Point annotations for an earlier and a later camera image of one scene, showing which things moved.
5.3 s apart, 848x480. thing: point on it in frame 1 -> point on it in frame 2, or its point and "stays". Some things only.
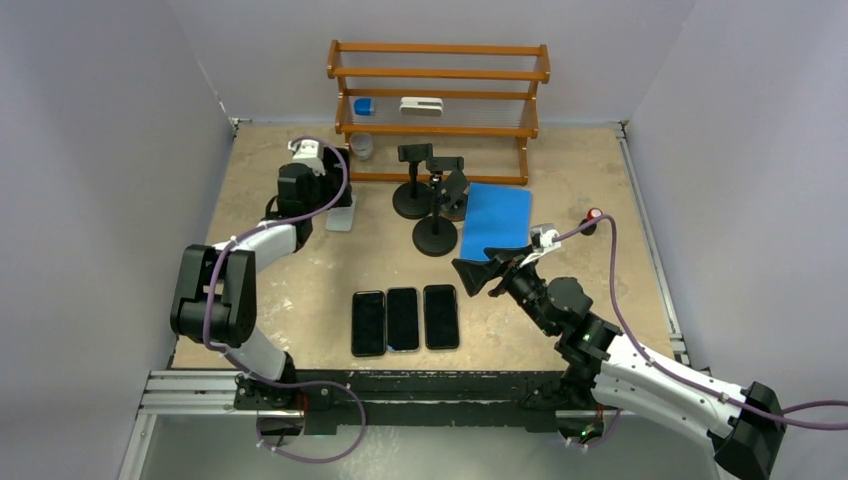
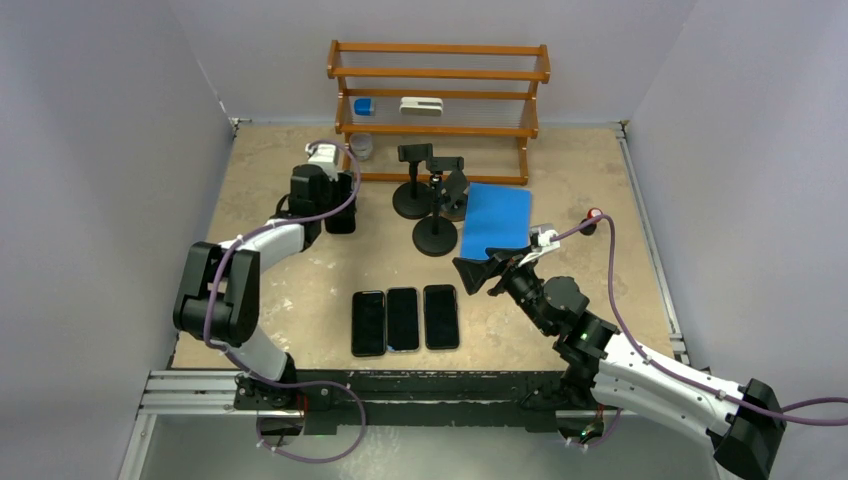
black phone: [402, 319] stays
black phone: [441, 317] stays
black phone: [334, 177] -> [340, 191]
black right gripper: [475, 275] stays
